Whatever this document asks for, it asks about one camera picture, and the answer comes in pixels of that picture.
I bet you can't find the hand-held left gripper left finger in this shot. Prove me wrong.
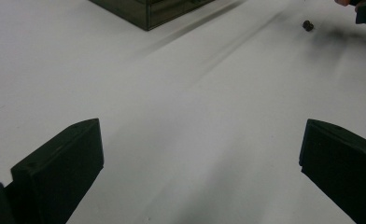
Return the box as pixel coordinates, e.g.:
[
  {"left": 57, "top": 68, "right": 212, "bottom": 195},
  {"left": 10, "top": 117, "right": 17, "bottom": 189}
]
[{"left": 4, "top": 118, "right": 105, "bottom": 224}]

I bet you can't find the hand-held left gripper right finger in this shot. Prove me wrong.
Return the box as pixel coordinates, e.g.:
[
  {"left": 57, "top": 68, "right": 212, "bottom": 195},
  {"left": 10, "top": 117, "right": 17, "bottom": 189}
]
[{"left": 298, "top": 119, "right": 366, "bottom": 224}]

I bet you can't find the small dark round object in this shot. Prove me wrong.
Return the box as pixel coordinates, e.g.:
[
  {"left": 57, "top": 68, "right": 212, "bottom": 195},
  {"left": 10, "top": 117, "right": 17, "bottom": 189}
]
[{"left": 302, "top": 20, "right": 315, "bottom": 33}]

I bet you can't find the dark transparent box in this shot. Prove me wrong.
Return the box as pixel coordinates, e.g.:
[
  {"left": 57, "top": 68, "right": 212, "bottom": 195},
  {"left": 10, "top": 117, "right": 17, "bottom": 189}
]
[{"left": 88, "top": 0, "right": 217, "bottom": 32}]

